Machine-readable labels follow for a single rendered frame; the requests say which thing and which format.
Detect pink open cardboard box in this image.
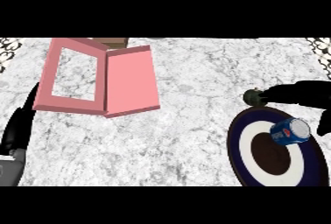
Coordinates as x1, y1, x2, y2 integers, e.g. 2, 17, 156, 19
33, 38, 161, 119

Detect blue soda can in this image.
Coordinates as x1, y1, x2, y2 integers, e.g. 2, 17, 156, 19
269, 117, 312, 147

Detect brown cardboard box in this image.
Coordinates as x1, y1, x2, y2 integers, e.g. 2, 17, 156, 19
92, 38, 130, 50

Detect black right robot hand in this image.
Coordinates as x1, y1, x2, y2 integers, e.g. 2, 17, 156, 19
259, 80, 331, 137

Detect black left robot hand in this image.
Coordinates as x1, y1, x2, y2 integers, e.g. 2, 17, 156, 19
0, 82, 40, 157

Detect dark green round object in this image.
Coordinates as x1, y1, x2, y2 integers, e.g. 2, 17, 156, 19
243, 87, 269, 108

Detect blue and white plate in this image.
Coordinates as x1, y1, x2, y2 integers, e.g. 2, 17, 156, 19
226, 106, 331, 187

